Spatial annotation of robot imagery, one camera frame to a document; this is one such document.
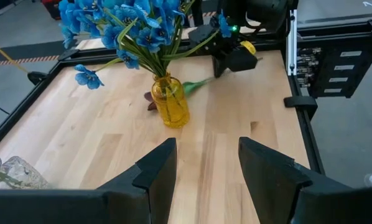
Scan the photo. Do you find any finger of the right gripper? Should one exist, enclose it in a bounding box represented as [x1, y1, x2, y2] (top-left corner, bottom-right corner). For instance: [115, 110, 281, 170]
[211, 53, 230, 79]
[228, 49, 259, 73]

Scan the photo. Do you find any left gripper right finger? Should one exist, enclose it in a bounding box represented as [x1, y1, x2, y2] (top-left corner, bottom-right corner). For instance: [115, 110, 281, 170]
[238, 136, 352, 224]

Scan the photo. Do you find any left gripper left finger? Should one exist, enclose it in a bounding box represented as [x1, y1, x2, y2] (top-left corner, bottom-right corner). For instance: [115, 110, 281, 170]
[102, 137, 178, 224]

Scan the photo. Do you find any dark red artificial tulip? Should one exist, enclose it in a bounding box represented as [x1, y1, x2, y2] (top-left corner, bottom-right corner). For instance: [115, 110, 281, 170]
[143, 76, 218, 112]

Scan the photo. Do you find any blue artificial flower bunch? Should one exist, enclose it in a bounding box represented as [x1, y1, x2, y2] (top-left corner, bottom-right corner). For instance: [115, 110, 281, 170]
[101, 0, 230, 78]
[73, 18, 187, 91]
[57, 0, 187, 78]

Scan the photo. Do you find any amber glass vase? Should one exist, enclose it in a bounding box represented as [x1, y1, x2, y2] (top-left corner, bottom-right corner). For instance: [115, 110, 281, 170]
[151, 72, 191, 129]

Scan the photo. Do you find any clear glass vase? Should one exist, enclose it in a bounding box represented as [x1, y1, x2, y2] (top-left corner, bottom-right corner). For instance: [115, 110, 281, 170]
[0, 154, 50, 190]

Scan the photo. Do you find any silver aluminium bracket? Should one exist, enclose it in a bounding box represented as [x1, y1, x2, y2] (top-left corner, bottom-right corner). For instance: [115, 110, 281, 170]
[286, 8, 299, 78]

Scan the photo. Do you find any black aluminium table frame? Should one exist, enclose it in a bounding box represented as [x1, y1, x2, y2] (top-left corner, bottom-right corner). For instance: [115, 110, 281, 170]
[0, 9, 372, 175]

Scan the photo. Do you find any yellow hanging cable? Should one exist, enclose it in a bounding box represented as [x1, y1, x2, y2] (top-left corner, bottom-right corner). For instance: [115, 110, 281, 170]
[0, 38, 29, 75]

